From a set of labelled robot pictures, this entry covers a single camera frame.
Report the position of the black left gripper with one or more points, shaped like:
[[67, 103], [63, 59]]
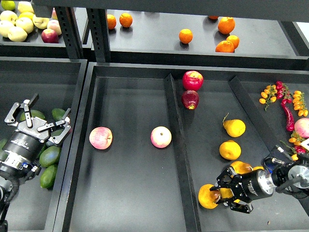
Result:
[[31, 134]]

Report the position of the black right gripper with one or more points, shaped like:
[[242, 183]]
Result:
[[249, 187]]

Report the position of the yellow pear with brown base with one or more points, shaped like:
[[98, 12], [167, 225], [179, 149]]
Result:
[[208, 198]]

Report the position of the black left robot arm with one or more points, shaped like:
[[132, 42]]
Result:
[[19, 156]]

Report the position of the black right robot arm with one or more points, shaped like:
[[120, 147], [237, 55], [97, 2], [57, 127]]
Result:
[[279, 173]]

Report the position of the yellow pear bottom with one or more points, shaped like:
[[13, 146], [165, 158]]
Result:
[[227, 193]]

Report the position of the dark green avocado top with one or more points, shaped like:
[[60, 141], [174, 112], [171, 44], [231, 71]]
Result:
[[58, 114]]

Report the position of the dark green avocado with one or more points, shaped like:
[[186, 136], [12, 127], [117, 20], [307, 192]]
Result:
[[59, 136], [58, 114]]

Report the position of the dark green avocado middle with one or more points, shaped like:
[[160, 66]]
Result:
[[59, 136]]

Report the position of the yellow pear right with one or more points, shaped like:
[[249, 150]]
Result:
[[258, 168]]

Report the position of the light green avocado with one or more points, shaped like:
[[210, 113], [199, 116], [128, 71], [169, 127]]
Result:
[[50, 156]]

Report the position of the round yellow pear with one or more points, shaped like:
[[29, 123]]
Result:
[[230, 150]]

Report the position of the green avocado bottom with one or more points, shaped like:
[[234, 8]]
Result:
[[48, 177]]

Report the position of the yellow pear with stem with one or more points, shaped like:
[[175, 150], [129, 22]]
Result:
[[235, 127]]

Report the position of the pink apple left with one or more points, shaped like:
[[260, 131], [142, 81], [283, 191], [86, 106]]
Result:
[[100, 138]]

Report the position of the black upper left shelf tray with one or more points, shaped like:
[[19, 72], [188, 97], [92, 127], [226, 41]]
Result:
[[33, 46]]

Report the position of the mixed cherry tomatoes lower right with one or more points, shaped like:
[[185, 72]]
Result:
[[294, 145]]

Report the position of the red apple on shelf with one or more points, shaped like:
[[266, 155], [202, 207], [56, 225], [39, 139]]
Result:
[[49, 36]]

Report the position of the yellow apple front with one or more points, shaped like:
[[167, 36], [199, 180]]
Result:
[[17, 34]]

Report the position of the red chili pepper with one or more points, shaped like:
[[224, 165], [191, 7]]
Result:
[[290, 123]]

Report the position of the pale pink apple on shelf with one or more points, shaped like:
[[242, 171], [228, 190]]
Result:
[[54, 25]]

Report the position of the yellow apple with stem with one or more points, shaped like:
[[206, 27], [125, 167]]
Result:
[[40, 22]]

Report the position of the yellow apple middle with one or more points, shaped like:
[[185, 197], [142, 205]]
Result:
[[26, 24]]

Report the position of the pink apple centre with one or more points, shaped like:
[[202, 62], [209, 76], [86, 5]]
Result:
[[161, 137]]

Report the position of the pink apple right edge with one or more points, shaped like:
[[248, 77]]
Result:
[[302, 127]]

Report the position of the yellow apple left edge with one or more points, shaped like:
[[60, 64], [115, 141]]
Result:
[[4, 28]]

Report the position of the black centre tray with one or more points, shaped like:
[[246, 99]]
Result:
[[133, 186]]

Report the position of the orange cherry tomato bunch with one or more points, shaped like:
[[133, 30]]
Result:
[[268, 96]]

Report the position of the yellow apple upper left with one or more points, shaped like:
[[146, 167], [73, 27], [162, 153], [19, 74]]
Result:
[[8, 16]]

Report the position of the dark red apple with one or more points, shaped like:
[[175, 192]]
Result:
[[190, 99]]

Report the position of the yellow apple top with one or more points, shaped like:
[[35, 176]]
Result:
[[24, 7]]

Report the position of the orange tomato bunch right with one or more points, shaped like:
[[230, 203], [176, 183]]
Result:
[[299, 103]]

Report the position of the red cherry tomato bunch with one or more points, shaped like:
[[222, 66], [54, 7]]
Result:
[[283, 92]]

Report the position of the black shelf post left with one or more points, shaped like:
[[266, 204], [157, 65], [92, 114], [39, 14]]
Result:
[[70, 33]]

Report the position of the black shelf post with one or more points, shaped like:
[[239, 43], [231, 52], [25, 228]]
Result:
[[70, 33], [97, 21]]

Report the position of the black shelf post right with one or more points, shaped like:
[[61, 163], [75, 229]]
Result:
[[97, 21]]

